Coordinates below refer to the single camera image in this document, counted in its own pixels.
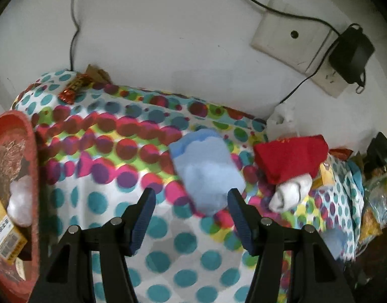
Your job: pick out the plastic bag of yellow bricks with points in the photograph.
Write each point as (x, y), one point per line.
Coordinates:
(376, 208)

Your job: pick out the teal cloth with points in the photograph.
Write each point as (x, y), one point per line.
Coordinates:
(356, 176)

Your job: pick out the light blue cloth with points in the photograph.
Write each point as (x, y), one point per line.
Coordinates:
(206, 170)

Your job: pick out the pale grey-blue sock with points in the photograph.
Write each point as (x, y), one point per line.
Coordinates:
(334, 241)

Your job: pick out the black clamp stand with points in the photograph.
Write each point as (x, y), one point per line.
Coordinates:
(379, 151)

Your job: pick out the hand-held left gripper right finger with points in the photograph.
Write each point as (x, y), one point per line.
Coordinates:
(242, 224)

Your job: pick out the white sock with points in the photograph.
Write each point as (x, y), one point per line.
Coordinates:
(288, 194)

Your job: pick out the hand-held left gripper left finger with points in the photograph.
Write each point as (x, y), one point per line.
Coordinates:
(143, 224)

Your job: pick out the white crumpled paper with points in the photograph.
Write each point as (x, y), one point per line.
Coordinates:
(282, 120)

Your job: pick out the yellow carton box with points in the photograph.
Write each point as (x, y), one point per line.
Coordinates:
(5, 233)

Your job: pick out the round red woven tray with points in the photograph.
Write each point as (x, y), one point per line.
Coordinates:
(10, 154)

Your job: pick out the black power adapter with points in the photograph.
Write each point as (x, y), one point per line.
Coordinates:
(351, 53)

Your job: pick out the small yellow packet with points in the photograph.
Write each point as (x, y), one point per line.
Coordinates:
(326, 173)

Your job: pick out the red packet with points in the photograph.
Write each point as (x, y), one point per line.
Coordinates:
(340, 153)

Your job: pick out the white wall socket plate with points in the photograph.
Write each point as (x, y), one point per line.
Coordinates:
(285, 38)

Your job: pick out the red snack wrapper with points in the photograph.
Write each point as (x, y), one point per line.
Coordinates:
(74, 88)

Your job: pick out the polka-dot cloth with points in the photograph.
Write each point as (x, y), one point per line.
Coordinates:
(102, 164)

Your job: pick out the red embroidered towel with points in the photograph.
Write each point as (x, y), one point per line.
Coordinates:
(288, 159)

